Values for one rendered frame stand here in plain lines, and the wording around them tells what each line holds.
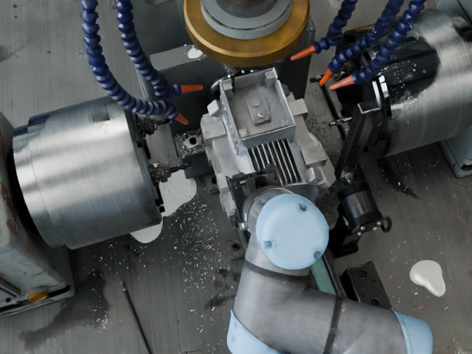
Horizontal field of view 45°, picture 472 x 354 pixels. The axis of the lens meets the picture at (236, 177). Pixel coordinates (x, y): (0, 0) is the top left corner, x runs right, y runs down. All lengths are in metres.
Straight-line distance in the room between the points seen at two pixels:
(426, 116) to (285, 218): 0.51
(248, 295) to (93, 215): 0.40
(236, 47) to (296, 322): 0.38
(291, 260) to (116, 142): 0.43
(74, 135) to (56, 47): 0.61
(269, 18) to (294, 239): 0.33
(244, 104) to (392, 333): 0.51
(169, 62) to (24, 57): 0.60
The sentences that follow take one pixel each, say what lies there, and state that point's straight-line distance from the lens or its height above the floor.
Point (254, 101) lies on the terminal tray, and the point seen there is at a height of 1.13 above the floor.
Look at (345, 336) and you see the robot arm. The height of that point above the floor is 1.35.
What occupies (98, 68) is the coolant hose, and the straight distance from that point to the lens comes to 0.79.
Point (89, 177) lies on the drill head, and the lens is 0.94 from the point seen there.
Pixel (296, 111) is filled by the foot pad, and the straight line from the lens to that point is 1.04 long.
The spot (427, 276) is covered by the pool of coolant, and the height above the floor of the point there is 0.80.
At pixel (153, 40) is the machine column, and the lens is 1.14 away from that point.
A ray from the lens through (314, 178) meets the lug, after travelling 0.97.
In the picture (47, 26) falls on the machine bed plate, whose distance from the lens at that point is 1.59.
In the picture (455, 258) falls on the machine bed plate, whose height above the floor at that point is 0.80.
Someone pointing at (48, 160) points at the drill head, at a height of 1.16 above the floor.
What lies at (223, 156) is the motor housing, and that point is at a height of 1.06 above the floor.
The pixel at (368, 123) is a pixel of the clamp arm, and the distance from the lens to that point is 0.89.
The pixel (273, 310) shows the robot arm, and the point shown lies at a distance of 0.63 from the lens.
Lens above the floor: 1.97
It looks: 66 degrees down
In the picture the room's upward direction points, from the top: 3 degrees counter-clockwise
